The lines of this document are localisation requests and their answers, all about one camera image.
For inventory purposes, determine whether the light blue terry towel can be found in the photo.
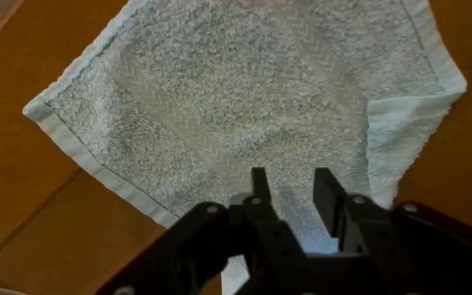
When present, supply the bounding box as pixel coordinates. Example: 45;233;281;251
21;0;468;295

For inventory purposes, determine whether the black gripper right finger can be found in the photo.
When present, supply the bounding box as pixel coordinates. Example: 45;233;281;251
311;167;472;295

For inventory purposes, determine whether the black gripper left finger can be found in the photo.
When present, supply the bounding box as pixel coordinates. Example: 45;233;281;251
94;167;306;295

